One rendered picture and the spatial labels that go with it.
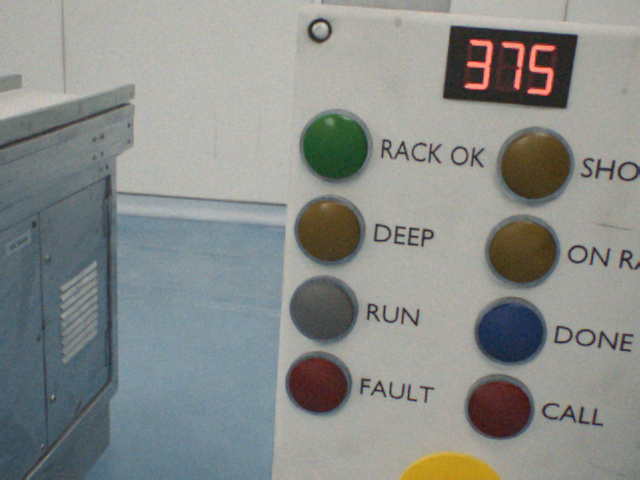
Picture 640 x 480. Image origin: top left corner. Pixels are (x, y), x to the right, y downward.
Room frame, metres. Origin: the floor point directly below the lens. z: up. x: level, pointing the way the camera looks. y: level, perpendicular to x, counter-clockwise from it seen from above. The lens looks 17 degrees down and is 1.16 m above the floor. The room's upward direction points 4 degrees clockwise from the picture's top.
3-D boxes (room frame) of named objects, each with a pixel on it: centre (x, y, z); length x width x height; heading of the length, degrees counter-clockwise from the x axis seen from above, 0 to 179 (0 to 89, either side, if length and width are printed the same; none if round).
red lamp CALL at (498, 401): (0.32, -0.08, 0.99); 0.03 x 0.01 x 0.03; 83
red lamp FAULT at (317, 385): (0.33, 0.00, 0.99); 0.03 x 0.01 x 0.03; 83
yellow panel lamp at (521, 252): (0.32, -0.08, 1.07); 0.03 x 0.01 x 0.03; 83
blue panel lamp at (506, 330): (0.32, -0.08, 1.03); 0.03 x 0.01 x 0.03; 83
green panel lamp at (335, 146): (0.33, 0.00, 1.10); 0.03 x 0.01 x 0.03; 83
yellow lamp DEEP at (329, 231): (0.33, 0.00, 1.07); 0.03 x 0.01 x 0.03; 83
